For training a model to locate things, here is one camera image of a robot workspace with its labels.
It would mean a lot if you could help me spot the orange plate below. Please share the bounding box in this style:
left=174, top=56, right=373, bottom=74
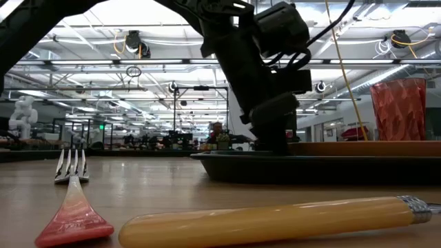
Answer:
left=287, top=140, right=441, bottom=158

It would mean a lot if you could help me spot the red storage bin stack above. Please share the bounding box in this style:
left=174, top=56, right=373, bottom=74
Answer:
left=340, top=125, right=369, bottom=142

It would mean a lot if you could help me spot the black coiled cable loop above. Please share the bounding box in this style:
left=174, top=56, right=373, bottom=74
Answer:
left=125, top=65, right=143, bottom=79

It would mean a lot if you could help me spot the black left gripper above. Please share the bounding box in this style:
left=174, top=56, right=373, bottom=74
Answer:
left=200, top=15, right=313, bottom=155

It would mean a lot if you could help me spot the large black ceiling cable reel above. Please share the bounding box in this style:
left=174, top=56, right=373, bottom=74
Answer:
left=124, top=30, right=152, bottom=60
left=391, top=30, right=410, bottom=49

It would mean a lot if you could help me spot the person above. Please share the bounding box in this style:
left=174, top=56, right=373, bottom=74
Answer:
left=206, top=121, right=225, bottom=145

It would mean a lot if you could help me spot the pink handled metal fork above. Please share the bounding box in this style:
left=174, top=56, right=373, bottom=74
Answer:
left=34, top=149, right=115, bottom=248

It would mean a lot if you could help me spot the white coiled cable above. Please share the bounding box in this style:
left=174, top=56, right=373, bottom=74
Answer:
left=374, top=39, right=393, bottom=59

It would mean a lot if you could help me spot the small potted plant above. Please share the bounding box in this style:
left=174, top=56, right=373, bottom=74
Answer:
left=216, top=132, right=231, bottom=151

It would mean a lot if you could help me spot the black plastic tray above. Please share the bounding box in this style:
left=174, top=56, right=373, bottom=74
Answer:
left=189, top=151, right=441, bottom=185

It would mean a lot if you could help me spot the red faceted plastic cup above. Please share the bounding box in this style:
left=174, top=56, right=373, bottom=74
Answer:
left=369, top=77, right=427, bottom=141

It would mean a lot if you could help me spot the yellow hanging cord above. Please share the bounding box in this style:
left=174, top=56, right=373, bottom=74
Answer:
left=325, top=0, right=369, bottom=141

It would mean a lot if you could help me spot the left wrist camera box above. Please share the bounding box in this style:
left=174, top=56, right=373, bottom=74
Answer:
left=254, top=1, right=311, bottom=59

